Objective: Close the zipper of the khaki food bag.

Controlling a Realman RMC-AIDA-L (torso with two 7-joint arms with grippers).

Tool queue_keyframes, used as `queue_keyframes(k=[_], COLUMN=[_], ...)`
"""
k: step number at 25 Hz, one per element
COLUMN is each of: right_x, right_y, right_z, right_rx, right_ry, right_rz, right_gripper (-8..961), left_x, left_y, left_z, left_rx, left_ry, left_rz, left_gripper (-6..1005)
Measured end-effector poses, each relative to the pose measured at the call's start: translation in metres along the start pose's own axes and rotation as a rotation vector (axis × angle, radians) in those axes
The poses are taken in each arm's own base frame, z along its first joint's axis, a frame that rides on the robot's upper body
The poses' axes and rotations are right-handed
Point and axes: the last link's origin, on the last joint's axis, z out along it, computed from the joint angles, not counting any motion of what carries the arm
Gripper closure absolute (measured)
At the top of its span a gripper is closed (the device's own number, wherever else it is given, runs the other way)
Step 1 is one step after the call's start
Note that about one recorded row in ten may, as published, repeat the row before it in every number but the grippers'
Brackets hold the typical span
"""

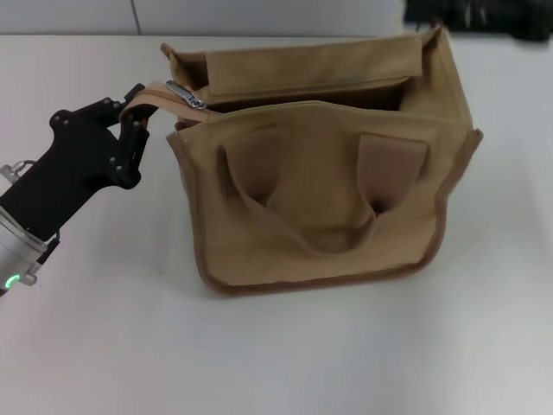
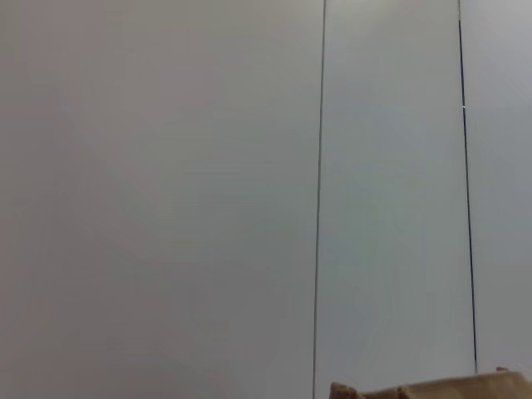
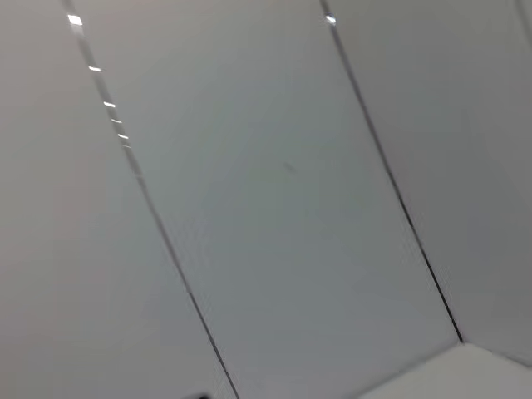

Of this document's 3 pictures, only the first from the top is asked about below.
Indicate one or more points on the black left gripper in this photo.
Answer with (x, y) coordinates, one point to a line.
(73, 151)

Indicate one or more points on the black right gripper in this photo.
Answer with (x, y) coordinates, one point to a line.
(497, 17)

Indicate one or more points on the silver metal zipper pull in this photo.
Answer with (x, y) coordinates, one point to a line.
(186, 93)

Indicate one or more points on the khaki fabric food bag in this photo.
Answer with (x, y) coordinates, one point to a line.
(324, 216)

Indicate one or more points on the white and silver left robot arm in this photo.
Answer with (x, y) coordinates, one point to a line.
(13, 255)

